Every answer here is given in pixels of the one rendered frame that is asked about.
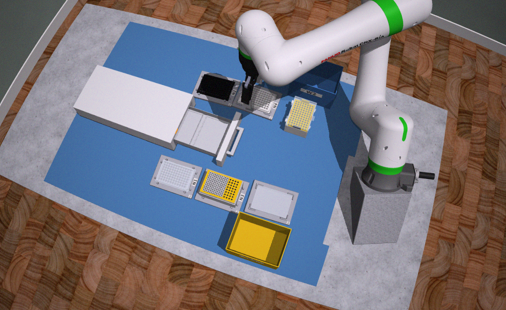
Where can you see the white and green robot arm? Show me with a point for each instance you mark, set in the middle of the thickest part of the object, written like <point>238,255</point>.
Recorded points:
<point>369,26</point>

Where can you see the yellow open bin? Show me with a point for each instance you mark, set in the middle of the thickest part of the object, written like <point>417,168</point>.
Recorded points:
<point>258,240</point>

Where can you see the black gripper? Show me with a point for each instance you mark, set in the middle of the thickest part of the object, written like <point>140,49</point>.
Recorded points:
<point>252,77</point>

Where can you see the blue bench mat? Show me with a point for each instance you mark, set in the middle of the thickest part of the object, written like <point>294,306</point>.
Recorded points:
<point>113,169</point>

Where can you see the dark blue open bin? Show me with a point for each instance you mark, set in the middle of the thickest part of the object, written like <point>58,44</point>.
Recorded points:
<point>318,84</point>

